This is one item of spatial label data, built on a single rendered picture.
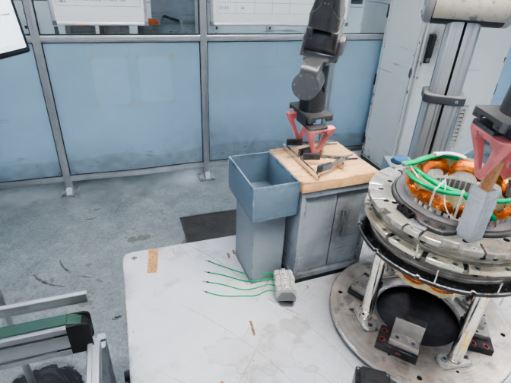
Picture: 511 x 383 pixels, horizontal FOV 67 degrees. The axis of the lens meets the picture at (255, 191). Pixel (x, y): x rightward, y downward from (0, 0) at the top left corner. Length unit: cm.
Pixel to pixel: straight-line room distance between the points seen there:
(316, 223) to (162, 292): 40
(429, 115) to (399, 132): 189
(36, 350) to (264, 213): 59
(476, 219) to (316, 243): 40
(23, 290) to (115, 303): 49
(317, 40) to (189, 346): 67
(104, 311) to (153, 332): 120
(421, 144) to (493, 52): 221
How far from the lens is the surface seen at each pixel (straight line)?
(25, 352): 104
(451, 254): 70
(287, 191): 83
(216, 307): 93
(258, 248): 92
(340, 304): 94
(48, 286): 231
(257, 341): 87
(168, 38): 275
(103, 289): 219
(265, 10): 285
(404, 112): 306
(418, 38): 297
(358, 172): 91
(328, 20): 82
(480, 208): 67
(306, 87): 81
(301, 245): 93
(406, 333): 87
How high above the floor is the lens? 145
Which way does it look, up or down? 30 degrees down
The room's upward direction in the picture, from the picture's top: 3 degrees clockwise
